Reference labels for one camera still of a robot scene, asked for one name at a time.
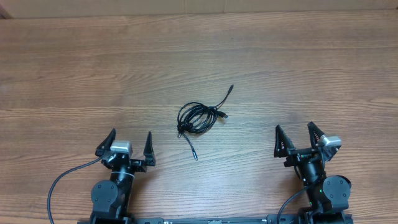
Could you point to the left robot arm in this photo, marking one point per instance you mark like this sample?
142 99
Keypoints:
111 197

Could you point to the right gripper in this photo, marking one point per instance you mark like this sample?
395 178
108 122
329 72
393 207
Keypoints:
305 157

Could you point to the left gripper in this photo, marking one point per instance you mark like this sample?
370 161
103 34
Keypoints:
140 167

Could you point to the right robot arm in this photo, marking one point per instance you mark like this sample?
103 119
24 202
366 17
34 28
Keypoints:
328 196

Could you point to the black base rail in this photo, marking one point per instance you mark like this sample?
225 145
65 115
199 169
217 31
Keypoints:
270 219

